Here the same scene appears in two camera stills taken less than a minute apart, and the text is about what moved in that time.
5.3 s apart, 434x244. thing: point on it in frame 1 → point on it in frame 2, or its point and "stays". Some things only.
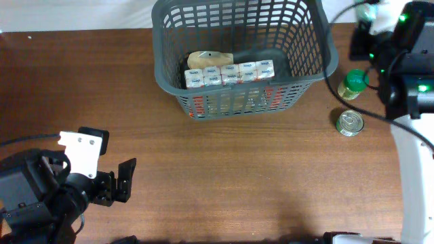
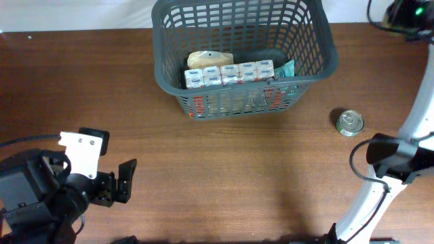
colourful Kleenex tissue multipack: [228, 74] stays
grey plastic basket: [295, 34] stays
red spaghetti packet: [264, 99] stays
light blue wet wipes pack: [365, 12] → [287, 70]
